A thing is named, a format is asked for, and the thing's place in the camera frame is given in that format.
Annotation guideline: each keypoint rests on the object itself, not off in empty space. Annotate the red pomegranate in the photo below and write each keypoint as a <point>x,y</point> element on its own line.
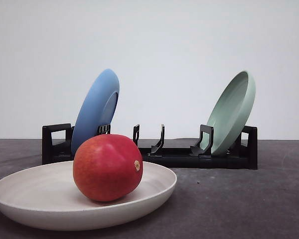
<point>107,167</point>

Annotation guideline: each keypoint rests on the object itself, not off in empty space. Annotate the white plate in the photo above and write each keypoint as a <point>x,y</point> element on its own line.
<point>46,198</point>

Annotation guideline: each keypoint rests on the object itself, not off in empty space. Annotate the blue plate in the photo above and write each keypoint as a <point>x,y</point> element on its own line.
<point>97,108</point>

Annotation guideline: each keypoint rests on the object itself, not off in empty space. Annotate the light green plate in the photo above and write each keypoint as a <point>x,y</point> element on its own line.
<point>231,112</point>

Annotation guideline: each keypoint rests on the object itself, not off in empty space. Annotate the black plastic dish rack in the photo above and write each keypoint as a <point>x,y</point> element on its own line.
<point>180,153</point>

